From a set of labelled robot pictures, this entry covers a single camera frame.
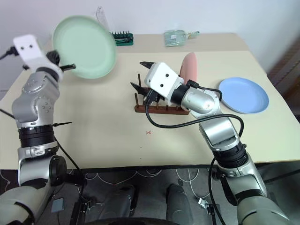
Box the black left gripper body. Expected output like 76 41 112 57
45 49 62 68

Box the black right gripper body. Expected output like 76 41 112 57
143 88 166 106

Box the green plate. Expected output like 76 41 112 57
52 15 117 80

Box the wooden dish rack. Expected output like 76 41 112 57
134 73 190 116

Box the green screwdriver bit set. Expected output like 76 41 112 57
112 30 135 47

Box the clear plastic bag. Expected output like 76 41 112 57
95 6 111 31
163 30 188 48

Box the pink plate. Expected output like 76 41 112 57
179 52 199 85

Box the blue plate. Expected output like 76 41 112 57
218 77 270 115

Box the dark rounded leg cover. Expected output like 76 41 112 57
109 184 139 218
165 184 195 221

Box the small grey box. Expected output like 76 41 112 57
51 198 65 213

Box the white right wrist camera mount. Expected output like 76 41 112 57
143 62 185 105

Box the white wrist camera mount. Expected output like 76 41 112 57
13 34 64 81
143 62 185 105

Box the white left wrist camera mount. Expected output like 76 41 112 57
13 34 64 81

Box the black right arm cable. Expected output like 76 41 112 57
144 79 246 225

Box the white floor cable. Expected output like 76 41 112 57
175 168 213 200

